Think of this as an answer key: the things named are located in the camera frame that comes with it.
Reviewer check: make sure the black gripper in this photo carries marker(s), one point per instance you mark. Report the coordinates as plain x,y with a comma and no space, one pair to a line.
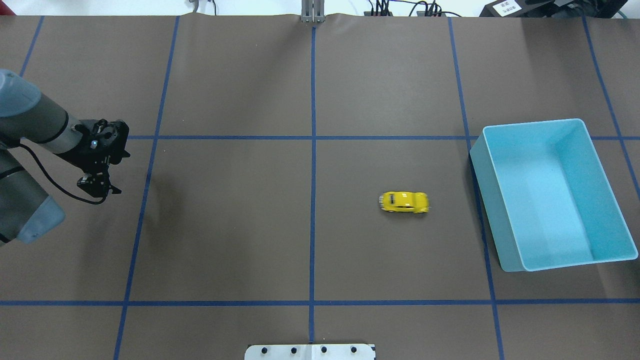
89,158

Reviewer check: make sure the yellow beetle toy car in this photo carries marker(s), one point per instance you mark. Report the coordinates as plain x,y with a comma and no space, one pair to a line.
404,202

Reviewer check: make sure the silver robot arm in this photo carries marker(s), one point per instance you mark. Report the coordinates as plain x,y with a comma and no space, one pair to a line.
27,210

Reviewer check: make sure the turquoise plastic bin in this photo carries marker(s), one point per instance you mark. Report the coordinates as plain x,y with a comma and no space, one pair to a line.
548,200

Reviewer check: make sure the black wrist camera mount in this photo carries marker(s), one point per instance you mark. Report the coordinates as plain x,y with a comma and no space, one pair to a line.
112,136

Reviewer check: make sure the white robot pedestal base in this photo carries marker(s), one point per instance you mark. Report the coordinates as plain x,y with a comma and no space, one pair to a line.
336,351

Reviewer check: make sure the aluminium frame post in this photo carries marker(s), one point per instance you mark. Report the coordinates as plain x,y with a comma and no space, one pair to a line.
313,11

